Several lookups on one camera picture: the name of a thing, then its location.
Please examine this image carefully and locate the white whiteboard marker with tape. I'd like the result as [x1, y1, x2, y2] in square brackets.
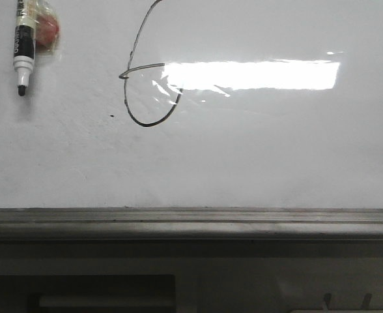
[12, 1, 60, 97]

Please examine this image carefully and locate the white whiteboard with metal frame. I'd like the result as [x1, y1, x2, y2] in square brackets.
[0, 1, 383, 241]

